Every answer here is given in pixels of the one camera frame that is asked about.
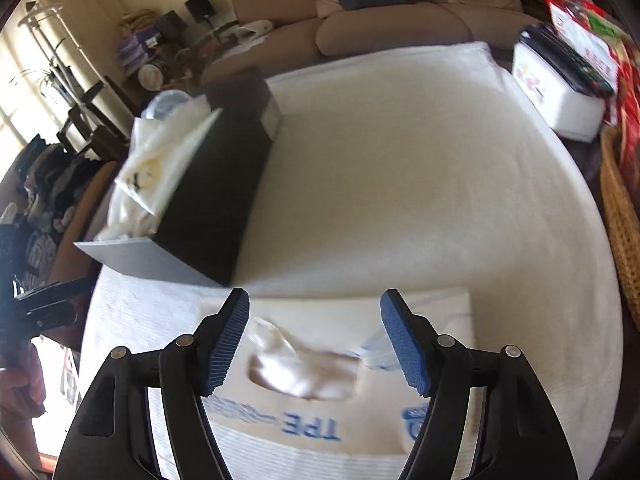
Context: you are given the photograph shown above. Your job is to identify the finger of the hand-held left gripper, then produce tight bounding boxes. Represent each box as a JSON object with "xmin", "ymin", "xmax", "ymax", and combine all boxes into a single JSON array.
[
  {"xmin": 27, "ymin": 305, "xmax": 78, "ymax": 332},
  {"xmin": 15, "ymin": 277, "xmax": 87, "ymax": 308}
]

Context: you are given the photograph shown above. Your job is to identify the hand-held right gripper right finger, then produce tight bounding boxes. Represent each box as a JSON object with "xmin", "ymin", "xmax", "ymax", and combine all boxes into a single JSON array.
[{"xmin": 380, "ymin": 288, "xmax": 581, "ymax": 480}]

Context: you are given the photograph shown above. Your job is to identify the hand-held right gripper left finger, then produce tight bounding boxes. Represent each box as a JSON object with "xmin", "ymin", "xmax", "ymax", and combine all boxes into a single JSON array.
[{"xmin": 52, "ymin": 287, "xmax": 251, "ymax": 480}]

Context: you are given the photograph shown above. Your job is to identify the white and blue glove box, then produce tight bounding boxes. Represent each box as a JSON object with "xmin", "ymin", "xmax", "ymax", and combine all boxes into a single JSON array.
[{"xmin": 197, "ymin": 287, "xmax": 476, "ymax": 461}]

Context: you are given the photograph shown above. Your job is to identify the black storage box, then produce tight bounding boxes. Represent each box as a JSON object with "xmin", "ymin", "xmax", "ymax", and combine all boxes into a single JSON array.
[{"xmin": 74, "ymin": 67, "xmax": 285, "ymax": 287}]

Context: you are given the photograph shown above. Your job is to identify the nested clear plastic containers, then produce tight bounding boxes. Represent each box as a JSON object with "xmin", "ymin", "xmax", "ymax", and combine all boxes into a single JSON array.
[{"xmin": 142, "ymin": 90, "xmax": 196, "ymax": 121}]

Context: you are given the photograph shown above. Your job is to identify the person's left forearm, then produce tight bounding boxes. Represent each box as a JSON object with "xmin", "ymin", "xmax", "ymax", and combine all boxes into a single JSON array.
[{"xmin": 0, "ymin": 342, "xmax": 47, "ymax": 418}]

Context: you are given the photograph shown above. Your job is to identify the pile of clothes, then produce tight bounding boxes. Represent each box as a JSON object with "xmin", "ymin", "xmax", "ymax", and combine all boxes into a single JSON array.
[{"xmin": 10, "ymin": 135, "xmax": 101, "ymax": 281}]

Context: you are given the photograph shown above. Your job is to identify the white ribbed table cloth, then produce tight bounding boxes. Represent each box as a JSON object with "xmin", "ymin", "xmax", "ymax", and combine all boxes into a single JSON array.
[{"xmin": 80, "ymin": 40, "xmax": 618, "ymax": 480}]

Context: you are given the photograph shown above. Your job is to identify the dark wooden chair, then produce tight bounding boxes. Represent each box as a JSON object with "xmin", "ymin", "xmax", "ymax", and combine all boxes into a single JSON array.
[{"xmin": 57, "ymin": 77, "xmax": 136, "ymax": 161}]

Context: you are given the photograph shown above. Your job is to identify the white coat rack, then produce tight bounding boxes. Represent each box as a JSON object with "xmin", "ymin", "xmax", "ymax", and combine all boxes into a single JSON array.
[{"xmin": 17, "ymin": 2, "xmax": 83, "ymax": 111}]

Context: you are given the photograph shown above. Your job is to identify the round white clock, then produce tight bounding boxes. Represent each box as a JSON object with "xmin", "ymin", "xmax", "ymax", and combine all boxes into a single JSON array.
[{"xmin": 139, "ymin": 62, "xmax": 166, "ymax": 90}]

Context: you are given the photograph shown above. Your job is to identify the wicker basket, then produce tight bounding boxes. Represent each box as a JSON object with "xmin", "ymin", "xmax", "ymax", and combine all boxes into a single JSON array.
[{"xmin": 600, "ymin": 125, "xmax": 640, "ymax": 301}]

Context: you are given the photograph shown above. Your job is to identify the stack of purple boxes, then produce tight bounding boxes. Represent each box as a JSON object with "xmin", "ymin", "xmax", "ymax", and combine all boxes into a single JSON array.
[{"xmin": 117, "ymin": 30, "xmax": 161, "ymax": 68}]

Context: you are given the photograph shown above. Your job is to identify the white tissue box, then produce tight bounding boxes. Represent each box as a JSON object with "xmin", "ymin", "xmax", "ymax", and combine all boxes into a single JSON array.
[{"xmin": 511, "ymin": 40, "xmax": 606, "ymax": 142}]

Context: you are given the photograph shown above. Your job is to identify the black speaker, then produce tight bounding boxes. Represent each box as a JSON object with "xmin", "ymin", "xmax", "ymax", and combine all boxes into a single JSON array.
[
  {"xmin": 155, "ymin": 10, "xmax": 188, "ymax": 43},
  {"xmin": 185, "ymin": 0, "xmax": 216, "ymax": 23}
]

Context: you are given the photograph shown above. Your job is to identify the small white plastic bag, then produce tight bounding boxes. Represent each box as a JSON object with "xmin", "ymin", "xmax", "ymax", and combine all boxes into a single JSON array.
[{"xmin": 232, "ymin": 20, "xmax": 273, "ymax": 43}]

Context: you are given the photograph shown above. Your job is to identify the beige sofa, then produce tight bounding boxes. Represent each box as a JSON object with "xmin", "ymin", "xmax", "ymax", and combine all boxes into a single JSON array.
[{"xmin": 200, "ymin": 0, "xmax": 546, "ymax": 91}]

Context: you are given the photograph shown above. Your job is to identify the black remote control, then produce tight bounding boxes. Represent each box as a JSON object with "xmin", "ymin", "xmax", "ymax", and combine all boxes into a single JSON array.
[{"xmin": 520, "ymin": 25, "xmax": 616, "ymax": 98}]

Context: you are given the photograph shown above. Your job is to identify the red and white snack bag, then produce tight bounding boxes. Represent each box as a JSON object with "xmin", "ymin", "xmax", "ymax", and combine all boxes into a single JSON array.
[{"xmin": 547, "ymin": 0, "xmax": 628, "ymax": 91}]

